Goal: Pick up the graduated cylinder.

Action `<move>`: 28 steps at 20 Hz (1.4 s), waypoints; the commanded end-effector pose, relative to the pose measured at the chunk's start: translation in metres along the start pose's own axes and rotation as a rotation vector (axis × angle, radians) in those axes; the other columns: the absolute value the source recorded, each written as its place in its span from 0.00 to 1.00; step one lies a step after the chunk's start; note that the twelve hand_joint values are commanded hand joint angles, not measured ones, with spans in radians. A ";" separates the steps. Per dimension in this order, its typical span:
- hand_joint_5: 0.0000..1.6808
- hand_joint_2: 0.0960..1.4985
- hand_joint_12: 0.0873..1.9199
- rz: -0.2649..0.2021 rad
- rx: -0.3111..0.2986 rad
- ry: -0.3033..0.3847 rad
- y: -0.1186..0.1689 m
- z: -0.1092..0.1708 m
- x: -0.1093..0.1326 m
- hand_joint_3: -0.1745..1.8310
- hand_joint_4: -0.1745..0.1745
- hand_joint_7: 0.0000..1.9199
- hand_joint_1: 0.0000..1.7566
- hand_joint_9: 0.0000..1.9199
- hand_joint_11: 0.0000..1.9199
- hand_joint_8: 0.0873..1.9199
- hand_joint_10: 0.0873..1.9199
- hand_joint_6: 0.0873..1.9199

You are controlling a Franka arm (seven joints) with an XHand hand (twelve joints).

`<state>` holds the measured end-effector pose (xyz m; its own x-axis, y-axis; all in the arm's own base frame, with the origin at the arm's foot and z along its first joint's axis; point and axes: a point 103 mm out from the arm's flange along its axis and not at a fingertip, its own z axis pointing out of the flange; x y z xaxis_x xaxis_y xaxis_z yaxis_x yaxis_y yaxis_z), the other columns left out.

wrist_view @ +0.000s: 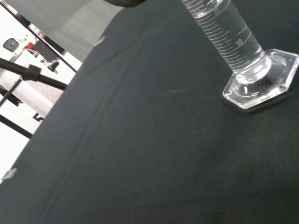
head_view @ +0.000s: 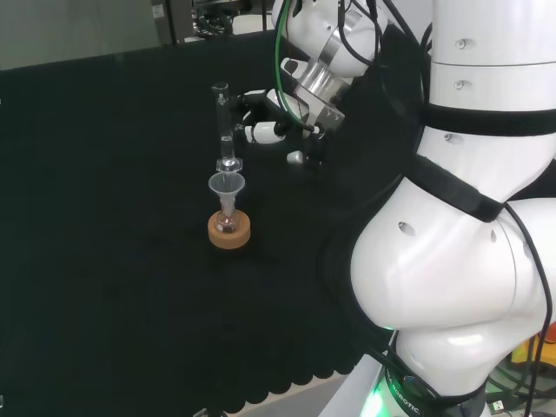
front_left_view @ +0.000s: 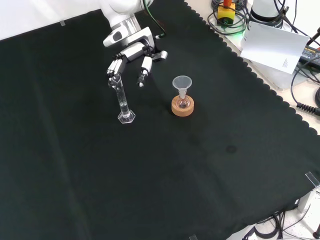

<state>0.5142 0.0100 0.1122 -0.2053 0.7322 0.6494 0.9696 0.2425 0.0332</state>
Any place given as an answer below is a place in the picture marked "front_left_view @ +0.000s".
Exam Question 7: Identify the black bench cloth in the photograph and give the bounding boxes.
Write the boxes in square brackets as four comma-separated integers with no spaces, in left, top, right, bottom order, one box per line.
[0,0,320,240]

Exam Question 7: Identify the green cable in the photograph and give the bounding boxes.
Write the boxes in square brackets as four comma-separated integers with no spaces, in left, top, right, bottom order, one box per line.
[142,0,167,40]

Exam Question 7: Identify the cork ring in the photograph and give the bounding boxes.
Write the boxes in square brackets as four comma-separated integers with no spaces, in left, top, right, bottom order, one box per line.
[171,96,195,118]

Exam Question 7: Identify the clear glass graduated cylinder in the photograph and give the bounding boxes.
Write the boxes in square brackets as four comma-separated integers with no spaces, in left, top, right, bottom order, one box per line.
[109,74,137,125]

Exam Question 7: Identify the black coiled cable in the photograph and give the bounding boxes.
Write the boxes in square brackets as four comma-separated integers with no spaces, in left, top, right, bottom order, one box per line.
[290,62,320,115]

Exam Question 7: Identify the pale board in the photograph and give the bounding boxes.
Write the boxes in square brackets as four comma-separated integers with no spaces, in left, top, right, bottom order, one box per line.
[240,20,311,75]

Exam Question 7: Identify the round-bottom glass flask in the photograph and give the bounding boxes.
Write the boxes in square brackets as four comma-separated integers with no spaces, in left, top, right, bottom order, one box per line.
[174,93,192,110]

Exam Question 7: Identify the black power adapter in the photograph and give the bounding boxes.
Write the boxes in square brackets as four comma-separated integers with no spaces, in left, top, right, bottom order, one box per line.
[297,44,320,68]

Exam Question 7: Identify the black cable loops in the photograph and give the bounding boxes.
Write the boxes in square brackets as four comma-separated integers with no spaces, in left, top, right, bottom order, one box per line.
[206,0,252,35]

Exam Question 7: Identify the black cable bundle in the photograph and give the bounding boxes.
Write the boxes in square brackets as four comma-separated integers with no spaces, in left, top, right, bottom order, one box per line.
[243,211,320,240]

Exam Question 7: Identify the white cylindrical base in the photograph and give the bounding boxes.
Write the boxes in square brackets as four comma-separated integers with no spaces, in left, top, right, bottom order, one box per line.
[250,0,285,25]

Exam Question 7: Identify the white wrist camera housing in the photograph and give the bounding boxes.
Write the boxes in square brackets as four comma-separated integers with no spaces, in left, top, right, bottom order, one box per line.
[102,27,126,48]

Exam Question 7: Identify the yellow stop button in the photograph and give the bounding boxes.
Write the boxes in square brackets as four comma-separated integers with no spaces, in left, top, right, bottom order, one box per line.
[216,0,237,27]

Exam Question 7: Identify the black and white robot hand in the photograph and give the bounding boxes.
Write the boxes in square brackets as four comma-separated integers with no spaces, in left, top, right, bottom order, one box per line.
[106,39,169,89]

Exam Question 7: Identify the clear plastic funnel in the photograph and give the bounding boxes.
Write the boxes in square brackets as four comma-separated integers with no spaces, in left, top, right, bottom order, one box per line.
[171,76,193,100]

